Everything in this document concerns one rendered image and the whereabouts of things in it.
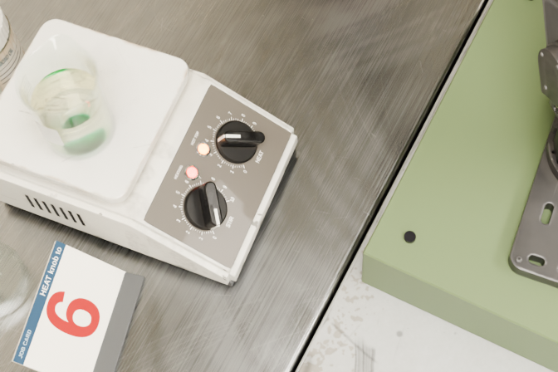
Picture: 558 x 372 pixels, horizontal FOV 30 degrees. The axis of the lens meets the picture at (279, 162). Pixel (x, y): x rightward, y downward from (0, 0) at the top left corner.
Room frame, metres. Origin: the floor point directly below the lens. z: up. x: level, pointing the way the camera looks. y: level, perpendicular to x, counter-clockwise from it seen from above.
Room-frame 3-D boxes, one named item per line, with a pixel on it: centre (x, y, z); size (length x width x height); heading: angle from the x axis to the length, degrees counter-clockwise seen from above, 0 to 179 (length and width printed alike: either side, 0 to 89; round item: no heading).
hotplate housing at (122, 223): (0.37, 0.11, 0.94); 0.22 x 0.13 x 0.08; 62
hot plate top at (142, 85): (0.38, 0.13, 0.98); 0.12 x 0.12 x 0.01; 62
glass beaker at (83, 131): (0.37, 0.13, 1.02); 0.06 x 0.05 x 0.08; 175
